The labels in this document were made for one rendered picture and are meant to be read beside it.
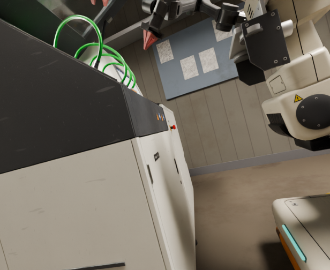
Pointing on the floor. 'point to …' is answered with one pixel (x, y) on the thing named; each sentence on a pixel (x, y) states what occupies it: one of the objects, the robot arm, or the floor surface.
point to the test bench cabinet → (81, 212)
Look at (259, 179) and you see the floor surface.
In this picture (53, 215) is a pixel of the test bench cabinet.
